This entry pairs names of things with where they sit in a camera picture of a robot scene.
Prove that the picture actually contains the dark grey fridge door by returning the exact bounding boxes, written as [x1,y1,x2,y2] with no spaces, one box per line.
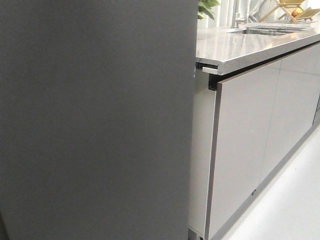
[0,0,198,240]

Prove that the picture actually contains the grey left cabinet door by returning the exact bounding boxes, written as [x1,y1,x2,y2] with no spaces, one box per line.
[204,60,281,240]

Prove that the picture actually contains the grey cabinet door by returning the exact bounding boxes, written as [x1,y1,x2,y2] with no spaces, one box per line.
[204,60,281,240]
[260,44,320,181]

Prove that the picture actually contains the grey stone countertop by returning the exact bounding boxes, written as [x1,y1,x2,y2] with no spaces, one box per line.
[195,21,320,76]

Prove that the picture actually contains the white curtain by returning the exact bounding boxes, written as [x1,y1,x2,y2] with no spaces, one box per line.
[198,0,320,28]

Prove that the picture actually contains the green leafy potted plant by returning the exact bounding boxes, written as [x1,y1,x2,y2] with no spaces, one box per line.
[197,0,221,20]

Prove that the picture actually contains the silver gooseneck faucet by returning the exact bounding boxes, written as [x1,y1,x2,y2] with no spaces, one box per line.
[231,0,248,28]

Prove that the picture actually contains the stainless steel sink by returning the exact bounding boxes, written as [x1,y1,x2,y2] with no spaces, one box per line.
[226,25,318,36]

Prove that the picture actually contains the red apple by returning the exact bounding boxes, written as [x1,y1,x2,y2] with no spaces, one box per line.
[291,8,303,18]

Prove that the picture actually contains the wooden folding dish rack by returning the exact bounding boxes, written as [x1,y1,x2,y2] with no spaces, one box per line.
[258,0,320,24]

